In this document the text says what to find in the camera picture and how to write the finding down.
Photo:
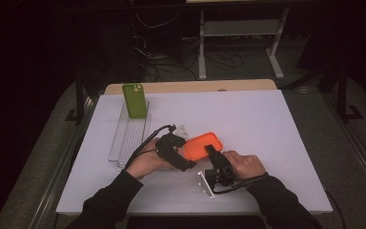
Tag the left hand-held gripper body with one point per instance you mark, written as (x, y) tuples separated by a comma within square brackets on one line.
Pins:
[(168, 149)]

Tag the green phone case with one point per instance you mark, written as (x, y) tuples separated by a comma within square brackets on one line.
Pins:
[(135, 101)]

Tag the white metal desk frame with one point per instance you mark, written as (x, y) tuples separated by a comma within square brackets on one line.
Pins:
[(235, 28)]

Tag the person's right hand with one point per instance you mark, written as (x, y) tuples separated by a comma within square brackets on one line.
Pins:
[(246, 165)]

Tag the clear plastic rack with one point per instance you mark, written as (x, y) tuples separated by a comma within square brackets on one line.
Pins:
[(130, 140)]

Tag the black metal stand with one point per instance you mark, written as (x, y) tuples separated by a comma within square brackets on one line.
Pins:
[(79, 101), (343, 95)]

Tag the person's left hand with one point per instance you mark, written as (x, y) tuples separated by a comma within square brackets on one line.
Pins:
[(146, 162)]

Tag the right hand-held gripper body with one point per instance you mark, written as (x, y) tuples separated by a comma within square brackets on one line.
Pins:
[(220, 171)]

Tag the orange phone case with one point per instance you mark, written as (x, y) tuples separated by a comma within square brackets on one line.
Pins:
[(200, 146)]

